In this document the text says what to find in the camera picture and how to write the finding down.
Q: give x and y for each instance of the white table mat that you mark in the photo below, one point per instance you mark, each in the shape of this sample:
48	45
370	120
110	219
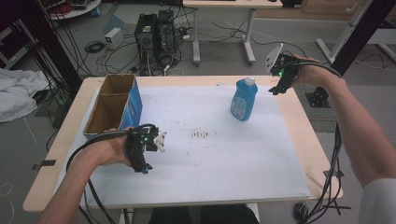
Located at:
199	146

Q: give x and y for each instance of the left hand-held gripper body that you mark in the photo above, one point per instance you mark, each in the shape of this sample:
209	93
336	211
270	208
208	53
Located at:
138	144

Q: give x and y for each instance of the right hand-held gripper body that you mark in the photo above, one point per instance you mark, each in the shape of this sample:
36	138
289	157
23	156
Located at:
281	67

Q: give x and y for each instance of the white small box device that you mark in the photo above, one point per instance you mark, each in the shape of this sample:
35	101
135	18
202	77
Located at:
114	38

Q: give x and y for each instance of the person's left hand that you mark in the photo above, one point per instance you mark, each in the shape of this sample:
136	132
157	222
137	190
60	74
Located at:
107	149

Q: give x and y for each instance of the white desk with metal legs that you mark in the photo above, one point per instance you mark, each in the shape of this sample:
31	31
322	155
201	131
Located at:
232	25

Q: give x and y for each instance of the white round table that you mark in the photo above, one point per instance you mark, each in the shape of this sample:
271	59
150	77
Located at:
73	7

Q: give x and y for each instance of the blue cardboard box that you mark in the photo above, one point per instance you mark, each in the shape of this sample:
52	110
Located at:
116	104

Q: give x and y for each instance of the blue plastic bottle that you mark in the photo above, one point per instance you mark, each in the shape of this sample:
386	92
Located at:
243	99

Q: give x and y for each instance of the black computer tower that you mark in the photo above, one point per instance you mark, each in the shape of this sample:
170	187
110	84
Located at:
155	40

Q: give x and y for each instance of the black metal stand post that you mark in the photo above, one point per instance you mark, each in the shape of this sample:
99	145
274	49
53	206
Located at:
364	34
51	43

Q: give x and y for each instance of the person's right hand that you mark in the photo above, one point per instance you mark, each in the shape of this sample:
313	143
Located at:
309	71

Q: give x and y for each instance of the white crumpled cloth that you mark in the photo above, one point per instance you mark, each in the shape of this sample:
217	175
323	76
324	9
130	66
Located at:
18	93

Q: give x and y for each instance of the black floor base plate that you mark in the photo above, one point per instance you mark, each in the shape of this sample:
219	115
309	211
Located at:
317	97

